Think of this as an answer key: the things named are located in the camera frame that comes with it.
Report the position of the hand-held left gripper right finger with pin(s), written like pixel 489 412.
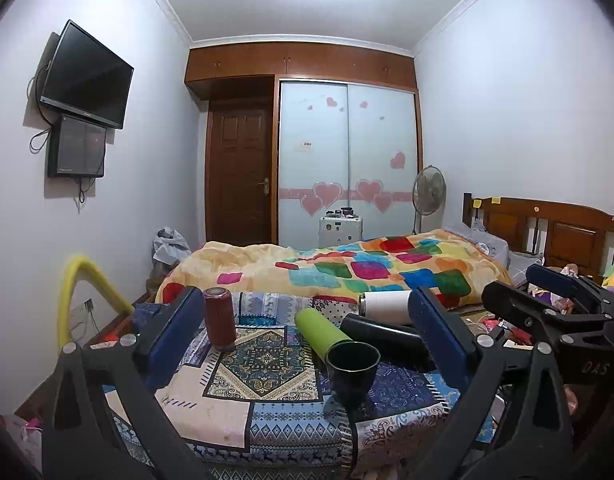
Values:
pixel 439 340

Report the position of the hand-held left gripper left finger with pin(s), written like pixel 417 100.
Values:
pixel 174 342

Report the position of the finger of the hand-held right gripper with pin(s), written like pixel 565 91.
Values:
pixel 517 305
pixel 552 277

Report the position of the red cup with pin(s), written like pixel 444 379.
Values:
pixel 220 317

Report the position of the dark green cup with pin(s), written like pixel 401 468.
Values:
pixel 352 375

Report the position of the wooden bed headboard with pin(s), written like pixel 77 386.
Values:
pixel 562 230

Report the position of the black bottle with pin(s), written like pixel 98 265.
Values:
pixel 382 339

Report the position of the white bottle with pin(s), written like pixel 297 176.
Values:
pixel 387 307

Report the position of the grey pillow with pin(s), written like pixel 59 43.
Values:
pixel 479 242

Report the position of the yellow foam tube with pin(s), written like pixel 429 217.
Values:
pixel 94 272

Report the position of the blue patterned blanket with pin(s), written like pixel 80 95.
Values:
pixel 267 400

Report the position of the colourful patchwork quilt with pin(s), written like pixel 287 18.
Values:
pixel 337 265

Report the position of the small white cabinet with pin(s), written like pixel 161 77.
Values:
pixel 340 232

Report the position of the standing fan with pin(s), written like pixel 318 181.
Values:
pixel 429 187

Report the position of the brown wooden door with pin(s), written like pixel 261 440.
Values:
pixel 237 175

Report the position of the wooden wardrobe with glass doors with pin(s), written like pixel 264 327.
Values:
pixel 347 160

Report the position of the wall socket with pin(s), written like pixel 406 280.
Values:
pixel 82 314

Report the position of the small black wall monitor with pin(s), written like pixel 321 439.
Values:
pixel 77 147

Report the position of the wall-mounted black television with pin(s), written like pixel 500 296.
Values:
pixel 87 75

